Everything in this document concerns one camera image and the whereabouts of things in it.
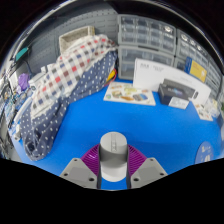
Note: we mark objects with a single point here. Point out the red blue checkered cloth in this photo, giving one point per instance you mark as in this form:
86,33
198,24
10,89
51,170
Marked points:
70,70

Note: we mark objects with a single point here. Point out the white tissue box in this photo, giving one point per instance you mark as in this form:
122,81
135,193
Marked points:
213,106

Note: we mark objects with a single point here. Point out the white woven basket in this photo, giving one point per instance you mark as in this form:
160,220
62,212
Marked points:
73,38

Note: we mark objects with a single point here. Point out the yellow and blue box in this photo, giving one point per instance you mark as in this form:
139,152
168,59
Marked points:
196,70

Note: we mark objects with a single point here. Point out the long white keyboard box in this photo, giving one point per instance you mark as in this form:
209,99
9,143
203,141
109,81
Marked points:
148,71

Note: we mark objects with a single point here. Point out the small black box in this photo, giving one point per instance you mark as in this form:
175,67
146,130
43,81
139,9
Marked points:
170,95

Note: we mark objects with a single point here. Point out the teal object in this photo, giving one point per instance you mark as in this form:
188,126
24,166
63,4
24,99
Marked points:
22,53

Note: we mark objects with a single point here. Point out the round blue printed mouse pad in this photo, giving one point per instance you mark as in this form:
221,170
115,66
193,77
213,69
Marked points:
204,153

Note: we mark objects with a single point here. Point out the navy polka dot cloth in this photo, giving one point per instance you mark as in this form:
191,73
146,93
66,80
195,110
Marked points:
50,130

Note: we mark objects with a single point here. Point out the grey computer mouse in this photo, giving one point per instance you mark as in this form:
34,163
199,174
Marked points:
113,150

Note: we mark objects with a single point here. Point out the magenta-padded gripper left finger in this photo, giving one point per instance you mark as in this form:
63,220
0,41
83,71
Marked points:
78,173

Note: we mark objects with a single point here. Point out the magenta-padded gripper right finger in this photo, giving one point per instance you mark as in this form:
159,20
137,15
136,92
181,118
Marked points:
148,173

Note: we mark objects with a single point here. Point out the yellow plastic object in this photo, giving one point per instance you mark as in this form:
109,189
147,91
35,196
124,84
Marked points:
111,76

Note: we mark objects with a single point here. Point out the purple plastic object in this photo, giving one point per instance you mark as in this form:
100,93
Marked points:
23,81

